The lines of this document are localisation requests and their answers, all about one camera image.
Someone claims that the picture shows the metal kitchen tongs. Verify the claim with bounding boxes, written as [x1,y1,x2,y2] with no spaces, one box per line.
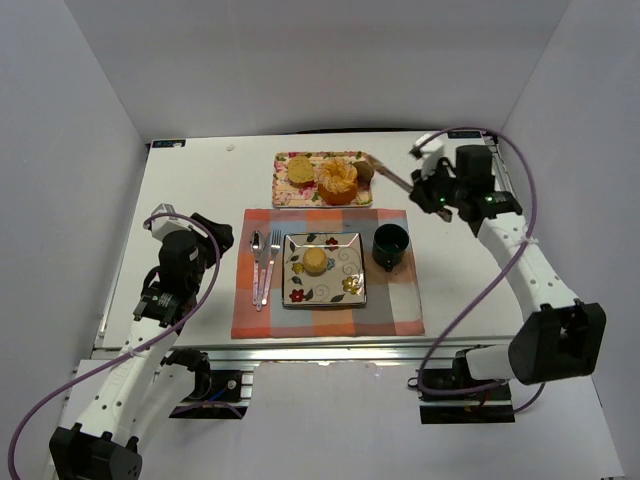
[367,155,454,224]

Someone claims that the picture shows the small yellow muffin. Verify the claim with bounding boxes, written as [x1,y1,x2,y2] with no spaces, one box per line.
[302,247,328,275]

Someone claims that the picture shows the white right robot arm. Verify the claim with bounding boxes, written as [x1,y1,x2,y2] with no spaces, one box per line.
[410,145,606,397]

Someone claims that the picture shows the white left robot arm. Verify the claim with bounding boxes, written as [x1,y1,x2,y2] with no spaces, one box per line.
[49,210,234,479]

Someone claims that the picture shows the blue label sticker right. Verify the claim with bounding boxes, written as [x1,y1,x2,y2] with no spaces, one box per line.
[447,130,483,140]

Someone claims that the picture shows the blue label sticker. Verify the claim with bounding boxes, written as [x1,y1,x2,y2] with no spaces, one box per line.
[447,130,483,140]
[151,139,186,149]

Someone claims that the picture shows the dark green mug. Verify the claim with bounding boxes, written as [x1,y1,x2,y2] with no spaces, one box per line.
[372,224,409,272]

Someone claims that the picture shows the brown chocolate muffin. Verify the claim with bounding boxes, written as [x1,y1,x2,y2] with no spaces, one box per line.
[352,160,375,185]

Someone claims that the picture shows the floral serving tray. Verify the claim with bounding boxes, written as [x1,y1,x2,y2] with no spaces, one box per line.
[272,151,374,208]

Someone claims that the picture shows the checkered orange placemat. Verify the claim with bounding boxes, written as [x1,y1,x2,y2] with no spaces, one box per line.
[231,209,425,340]

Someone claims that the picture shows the large yellow muffin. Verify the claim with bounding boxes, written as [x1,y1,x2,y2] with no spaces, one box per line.
[287,156,316,188]

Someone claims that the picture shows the blue label sticker left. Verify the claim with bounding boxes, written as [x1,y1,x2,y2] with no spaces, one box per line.
[151,139,186,149]

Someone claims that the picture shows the square floral plate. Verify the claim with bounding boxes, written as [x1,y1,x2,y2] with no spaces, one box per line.
[281,232,366,309]

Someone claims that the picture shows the spoon with floral handle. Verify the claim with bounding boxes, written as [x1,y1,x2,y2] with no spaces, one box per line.
[250,230,265,306]

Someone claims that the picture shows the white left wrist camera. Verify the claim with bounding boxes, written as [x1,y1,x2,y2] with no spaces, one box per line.
[143,203,191,241]

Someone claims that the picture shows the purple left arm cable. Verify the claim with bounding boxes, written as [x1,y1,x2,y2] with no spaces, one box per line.
[7,212,222,480]

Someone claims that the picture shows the fork with floral handle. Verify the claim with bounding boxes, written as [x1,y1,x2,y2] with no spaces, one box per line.
[260,230,282,307]

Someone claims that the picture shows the sesame ring bread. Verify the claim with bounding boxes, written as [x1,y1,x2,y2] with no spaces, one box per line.
[316,158,358,206]

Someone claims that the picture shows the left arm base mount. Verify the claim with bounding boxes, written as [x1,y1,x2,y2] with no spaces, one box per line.
[151,348,248,420]

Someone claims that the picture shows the aluminium table frame rail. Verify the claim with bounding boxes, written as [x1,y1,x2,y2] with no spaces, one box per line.
[92,334,516,369]

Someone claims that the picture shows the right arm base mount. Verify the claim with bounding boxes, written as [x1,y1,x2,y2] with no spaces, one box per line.
[407,368,515,425]

